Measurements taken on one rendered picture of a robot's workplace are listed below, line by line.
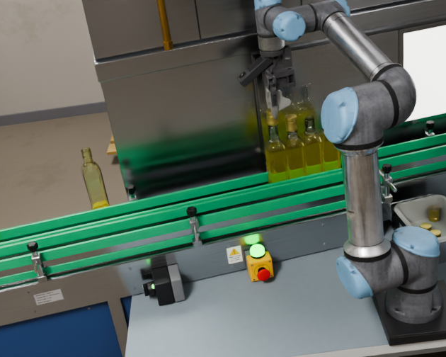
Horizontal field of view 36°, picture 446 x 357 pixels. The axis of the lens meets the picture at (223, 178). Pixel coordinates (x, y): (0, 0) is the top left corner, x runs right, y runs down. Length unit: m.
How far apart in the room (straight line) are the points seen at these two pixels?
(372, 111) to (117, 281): 0.95
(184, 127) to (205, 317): 0.61
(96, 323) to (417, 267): 1.00
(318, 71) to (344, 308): 0.74
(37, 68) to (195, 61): 3.30
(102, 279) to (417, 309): 0.90
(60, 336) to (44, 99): 3.38
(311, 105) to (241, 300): 0.67
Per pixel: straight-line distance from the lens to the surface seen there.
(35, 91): 5.42
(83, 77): 5.31
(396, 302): 1.91
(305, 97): 2.25
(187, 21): 2.11
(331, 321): 1.97
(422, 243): 1.81
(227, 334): 1.96
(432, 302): 1.92
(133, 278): 2.11
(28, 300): 2.14
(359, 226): 1.70
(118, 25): 2.09
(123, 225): 2.11
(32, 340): 2.26
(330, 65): 2.24
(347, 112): 1.56
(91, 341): 2.27
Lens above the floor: 2.07
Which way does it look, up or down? 30 degrees down
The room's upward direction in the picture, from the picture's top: 8 degrees counter-clockwise
